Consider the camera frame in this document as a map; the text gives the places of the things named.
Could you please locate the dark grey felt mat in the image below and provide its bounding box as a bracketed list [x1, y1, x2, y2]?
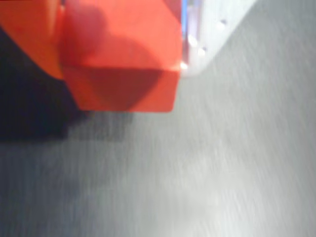
[0, 0, 316, 237]

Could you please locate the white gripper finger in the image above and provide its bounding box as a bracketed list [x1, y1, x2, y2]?
[182, 0, 257, 78]

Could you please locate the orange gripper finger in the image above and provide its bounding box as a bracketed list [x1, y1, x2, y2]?
[0, 0, 67, 80]

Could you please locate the red cube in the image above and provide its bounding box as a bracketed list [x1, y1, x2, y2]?
[60, 0, 185, 114]

